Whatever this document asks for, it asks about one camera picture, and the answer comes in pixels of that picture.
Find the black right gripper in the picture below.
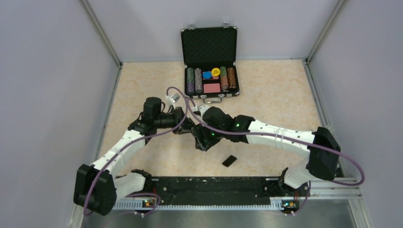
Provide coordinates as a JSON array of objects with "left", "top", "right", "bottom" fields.
[{"left": 193, "top": 121, "right": 226, "bottom": 151}]

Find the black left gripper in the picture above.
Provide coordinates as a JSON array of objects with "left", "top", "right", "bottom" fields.
[{"left": 154, "top": 106, "right": 195, "bottom": 135}]

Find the black battery cover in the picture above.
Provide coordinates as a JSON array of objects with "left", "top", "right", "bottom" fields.
[{"left": 222, "top": 155, "right": 237, "bottom": 167}]

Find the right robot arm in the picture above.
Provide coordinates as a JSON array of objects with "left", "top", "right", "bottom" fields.
[{"left": 196, "top": 105, "right": 340, "bottom": 196}]

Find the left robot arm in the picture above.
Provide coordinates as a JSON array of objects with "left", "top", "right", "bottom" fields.
[{"left": 73, "top": 97, "right": 195, "bottom": 216}]

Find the red playing card deck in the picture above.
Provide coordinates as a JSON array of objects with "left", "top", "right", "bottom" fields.
[{"left": 203, "top": 83, "right": 221, "bottom": 94}]

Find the purple green chip stack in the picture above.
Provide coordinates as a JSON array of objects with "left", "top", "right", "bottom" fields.
[{"left": 187, "top": 67, "right": 195, "bottom": 94}]

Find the blue dealer button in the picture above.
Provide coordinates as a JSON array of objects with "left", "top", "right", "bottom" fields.
[{"left": 202, "top": 71, "right": 212, "bottom": 80}]

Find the yellow big blind button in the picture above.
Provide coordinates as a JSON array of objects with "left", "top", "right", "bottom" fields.
[{"left": 211, "top": 67, "right": 221, "bottom": 77}]

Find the green red chip stack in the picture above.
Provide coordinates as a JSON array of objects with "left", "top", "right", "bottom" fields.
[{"left": 220, "top": 66, "right": 229, "bottom": 90}]

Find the orange black chip stack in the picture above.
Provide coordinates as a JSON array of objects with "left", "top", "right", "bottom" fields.
[{"left": 227, "top": 67, "right": 236, "bottom": 88}]

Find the black poker chip case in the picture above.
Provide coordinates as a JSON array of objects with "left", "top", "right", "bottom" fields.
[{"left": 180, "top": 26, "right": 240, "bottom": 100}]

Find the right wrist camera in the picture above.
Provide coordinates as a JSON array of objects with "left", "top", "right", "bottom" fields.
[{"left": 193, "top": 104, "right": 210, "bottom": 117}]

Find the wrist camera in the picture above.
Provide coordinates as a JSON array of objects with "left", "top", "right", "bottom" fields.
[
  {"left": 169, "top": 93, "right": 181, "bottom": 108},
  {"left": 193, "top": 104, "right": 210, "bottom": 117}
]

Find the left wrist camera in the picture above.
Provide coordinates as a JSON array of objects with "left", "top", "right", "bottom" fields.
[{"left": 169, "top": 93, "right": 181, "bottom": 108}]

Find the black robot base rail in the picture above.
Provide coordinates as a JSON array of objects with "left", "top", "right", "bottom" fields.
[{"left": 115, "top": 176, "right": 363, "bottom": 211}]

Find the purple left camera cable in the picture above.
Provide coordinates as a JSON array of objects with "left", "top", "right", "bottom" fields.
[{"left": 82, "top": 86, "right": 192, "bottom": 218}]

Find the purple camera cable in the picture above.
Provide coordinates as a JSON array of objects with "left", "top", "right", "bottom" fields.
[
  {"left": 82, "top": 86, "right": 192, "bottom": 218},
  {"left": 185, "top": 97, "right": 366, "bottom": 216}
]

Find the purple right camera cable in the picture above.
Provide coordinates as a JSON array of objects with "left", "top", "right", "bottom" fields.
[{"left": 185, "top": 97, "right": 366, "bottom": 216}]

